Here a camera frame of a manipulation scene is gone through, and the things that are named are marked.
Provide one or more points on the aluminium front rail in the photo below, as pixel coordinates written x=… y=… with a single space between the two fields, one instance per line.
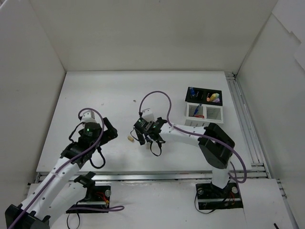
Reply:
x=143 y=176

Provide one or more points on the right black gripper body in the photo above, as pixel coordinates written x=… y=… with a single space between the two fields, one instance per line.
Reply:
x=140 y=131

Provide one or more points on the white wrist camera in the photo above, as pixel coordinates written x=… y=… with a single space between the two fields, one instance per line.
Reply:
x=88 y=117
x=147 y=115

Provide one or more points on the yellow highlighter marker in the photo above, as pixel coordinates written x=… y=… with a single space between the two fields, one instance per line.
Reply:
x=212 y=97

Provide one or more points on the white slotted desk organizer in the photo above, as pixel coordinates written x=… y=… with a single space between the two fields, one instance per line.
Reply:
x=213 y=112

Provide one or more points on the clear bottle blue cap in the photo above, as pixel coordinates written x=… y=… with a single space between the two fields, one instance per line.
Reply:
x=192 y=92

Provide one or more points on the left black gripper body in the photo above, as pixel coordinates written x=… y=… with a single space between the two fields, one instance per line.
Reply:
x=109 y=131

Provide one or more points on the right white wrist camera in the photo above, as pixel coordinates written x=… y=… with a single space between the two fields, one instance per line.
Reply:
x=147 y=115

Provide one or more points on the blue ballpoint pen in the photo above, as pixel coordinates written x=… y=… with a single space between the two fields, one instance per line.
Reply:
x=197 y=109

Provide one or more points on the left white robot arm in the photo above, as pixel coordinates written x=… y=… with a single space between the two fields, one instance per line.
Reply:
x=55 y=195

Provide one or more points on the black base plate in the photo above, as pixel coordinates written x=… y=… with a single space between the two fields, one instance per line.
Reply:
x=209 y=198
x=97 y=202

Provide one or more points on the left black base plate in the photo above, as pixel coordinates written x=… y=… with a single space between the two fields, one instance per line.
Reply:
x=97 y=202

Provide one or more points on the small tan eraser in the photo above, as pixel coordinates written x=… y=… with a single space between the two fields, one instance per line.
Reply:
x=130 y=138

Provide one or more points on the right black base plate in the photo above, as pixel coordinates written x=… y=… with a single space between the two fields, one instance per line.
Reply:
x=209 y=198

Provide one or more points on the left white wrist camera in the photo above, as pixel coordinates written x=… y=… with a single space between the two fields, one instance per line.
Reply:
x=88 y=117

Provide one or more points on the aluminium side rail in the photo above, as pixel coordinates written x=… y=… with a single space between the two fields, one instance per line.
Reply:
x=259 y=163

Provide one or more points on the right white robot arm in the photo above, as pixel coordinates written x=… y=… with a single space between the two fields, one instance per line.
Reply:
x=214 y=143

